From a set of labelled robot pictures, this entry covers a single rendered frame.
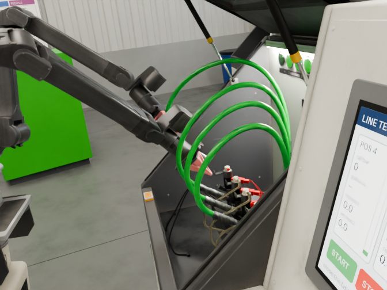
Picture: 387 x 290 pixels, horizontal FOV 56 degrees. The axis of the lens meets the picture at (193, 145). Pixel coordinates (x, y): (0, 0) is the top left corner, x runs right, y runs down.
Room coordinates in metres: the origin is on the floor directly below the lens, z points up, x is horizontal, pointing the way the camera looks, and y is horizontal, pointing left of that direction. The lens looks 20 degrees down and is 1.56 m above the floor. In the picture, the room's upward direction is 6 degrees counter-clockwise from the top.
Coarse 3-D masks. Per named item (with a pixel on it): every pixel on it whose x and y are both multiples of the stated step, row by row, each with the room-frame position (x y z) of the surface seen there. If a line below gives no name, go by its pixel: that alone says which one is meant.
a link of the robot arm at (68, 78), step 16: (48, 48) 0.81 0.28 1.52; (16, 64) 0.72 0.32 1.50; (32, 64) 0.73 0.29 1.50; (48, 64) 0.75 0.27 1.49; (64, 64) 0.81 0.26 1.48; (48, 80) 0.79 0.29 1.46; (64, 80) 0.80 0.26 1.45; (80, 80) 0.82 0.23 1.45; (80, 96) 0.83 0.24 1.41; (96, 96) 0.85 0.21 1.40; (112, 96) 0.88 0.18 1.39; (112, 112) 0.88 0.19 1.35; (128, 112) 0.90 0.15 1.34; (144, 112) 0.98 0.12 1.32; (128, 128) 0.91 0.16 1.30; (144, 128) 0.93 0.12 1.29
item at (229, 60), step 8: (208, 64) 1.09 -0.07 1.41; (216, 64) 1.08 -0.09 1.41; (248, 64) 1.06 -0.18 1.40; (256, 64) 1.06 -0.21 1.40; (192, 72) 1.10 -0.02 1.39; (264, 72) 1.05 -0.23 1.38; (184, 80) 1.10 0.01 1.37; (272, 80) 1.05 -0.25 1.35; (176, 88) 1.11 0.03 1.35; (280, 96) 1.04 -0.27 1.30; (168, 104) 1.12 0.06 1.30; (288, 120) 1.04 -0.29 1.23
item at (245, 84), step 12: (240, 84) 0.93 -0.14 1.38; (252, 84) 0.94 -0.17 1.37; (216, 96) 0.92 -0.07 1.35; (276, 96) 0.95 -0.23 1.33; (204, 108) 0.91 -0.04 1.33; (192, 120) 0.91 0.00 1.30; (288, 132) 0.95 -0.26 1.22; (180, 144) 0.90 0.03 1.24; (180, 156) 0.90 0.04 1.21; (180, 168) 0.90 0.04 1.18; (192, 180) 0.91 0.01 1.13; (216, 192) 0.91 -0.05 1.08
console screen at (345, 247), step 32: (352, 96) 0.53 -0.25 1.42; (384, 96) 0.47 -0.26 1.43; (352, 128) 0.51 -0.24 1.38; (384, 128) 0.45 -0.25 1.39; (352, 160) 0.49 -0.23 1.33; (384, 160) 0.43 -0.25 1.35; (352, 192) 0.47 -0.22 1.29; (384, 192) 0.42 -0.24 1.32; (320, 224) 0.52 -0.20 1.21; (352, 224) 0.45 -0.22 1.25; (384, 224) 0.40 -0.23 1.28; (320, 256) 0.50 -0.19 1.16; (352, 256) 0.43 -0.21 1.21; (384, 256) 0.38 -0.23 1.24; (320, 288) 0.48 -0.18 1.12; (352, 288) 0.41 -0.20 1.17; (384, 288) 0.37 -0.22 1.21
